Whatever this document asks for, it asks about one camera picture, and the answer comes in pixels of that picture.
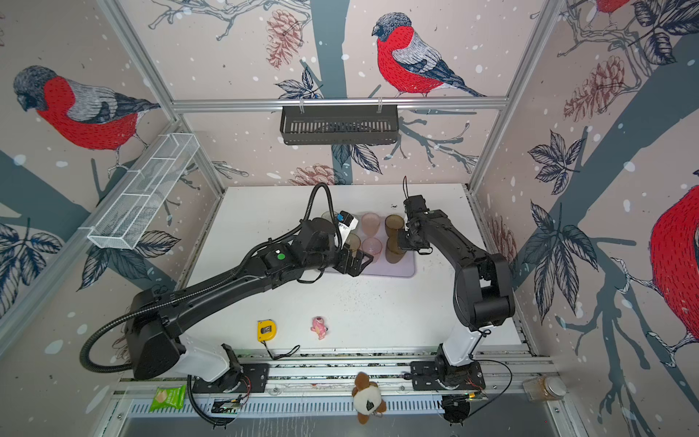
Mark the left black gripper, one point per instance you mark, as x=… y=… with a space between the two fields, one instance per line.
x=357 y=268

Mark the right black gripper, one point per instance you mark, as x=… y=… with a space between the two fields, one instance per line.
x=403 y=242

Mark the yellow plastic cup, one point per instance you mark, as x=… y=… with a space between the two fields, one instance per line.
x=353 y=242

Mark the brown textured cup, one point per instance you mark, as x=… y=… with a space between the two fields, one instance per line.
x=393 y=224
x=393 y=254

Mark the pink plastic cup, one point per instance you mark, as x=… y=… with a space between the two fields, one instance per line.
x=373 y=247
x=370 y=224

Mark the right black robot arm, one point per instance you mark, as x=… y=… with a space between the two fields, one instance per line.
x=482 y=287

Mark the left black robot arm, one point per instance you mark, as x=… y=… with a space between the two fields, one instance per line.
x=156 y=326

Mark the lavender plastic tray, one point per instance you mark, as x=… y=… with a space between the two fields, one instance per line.
x=404 y=269

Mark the small pink toy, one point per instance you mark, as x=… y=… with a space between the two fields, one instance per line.
x=319 y=327

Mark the yellow tape measure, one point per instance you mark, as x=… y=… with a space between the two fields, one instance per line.
x=266 y=331

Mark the brown white plush toy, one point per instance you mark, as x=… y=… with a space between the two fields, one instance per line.
x=367 y=398

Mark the clear plastic jar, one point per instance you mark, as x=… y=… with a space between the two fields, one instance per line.
x=545 y=389

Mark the green snack packet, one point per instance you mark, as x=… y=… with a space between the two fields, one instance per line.
x=169 y=398

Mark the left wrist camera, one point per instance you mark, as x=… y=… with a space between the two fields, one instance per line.
x=347 y=223

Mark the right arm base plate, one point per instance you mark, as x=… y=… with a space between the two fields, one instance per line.
x=431 y=376

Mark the black hanging wall basket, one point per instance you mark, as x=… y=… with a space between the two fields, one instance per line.
x=340 y=125

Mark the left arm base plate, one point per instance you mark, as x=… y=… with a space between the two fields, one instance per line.
x=244 y=378

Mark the white wire mesh basket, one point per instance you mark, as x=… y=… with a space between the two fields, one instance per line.
x=129 y=216

